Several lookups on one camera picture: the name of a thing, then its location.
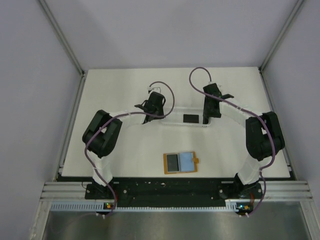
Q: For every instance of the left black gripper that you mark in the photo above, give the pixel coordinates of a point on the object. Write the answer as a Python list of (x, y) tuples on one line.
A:
[(161, 112)]

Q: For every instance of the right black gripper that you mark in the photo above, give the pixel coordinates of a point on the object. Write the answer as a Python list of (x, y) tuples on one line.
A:
[(207, 113)]

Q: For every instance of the dark credit card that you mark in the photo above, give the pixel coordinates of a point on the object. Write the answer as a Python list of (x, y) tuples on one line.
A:
[(172, 163), (191, 118)]

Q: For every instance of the orange leather card holder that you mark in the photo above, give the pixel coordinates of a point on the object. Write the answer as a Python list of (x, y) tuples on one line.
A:
[(187, 161)]

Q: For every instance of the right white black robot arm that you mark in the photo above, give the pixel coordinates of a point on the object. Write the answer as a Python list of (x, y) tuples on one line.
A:
[(263, 138)]

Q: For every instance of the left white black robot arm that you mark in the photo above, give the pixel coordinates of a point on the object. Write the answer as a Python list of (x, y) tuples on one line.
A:
[(101, 136)]

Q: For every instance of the clear plastic card tray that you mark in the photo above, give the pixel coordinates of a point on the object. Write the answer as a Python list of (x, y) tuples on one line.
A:
[(175, 118)]

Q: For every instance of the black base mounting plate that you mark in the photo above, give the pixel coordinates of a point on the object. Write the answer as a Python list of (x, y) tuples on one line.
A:
[(169, 192)]

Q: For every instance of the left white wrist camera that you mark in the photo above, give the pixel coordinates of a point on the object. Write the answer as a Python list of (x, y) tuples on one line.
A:
[(154, 89)]

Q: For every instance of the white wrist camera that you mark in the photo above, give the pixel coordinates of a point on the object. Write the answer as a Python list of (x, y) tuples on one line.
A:
[(217, 84), (154, 89)]

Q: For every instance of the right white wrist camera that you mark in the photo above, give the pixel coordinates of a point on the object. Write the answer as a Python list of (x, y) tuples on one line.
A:
[(217, 84)]

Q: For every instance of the left aluminium frame post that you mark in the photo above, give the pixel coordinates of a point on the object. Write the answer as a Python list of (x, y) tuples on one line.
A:
[(60, 36)]

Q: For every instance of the aluminium frame post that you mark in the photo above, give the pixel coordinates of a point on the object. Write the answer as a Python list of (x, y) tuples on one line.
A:
[(294, 13), (60, 36)]

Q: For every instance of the aluminium front rail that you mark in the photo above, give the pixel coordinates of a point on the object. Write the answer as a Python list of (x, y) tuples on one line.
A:
[(276, 191)]

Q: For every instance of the right aluminium frame post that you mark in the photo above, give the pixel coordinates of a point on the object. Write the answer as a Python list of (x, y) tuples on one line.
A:
[(294, 13)]

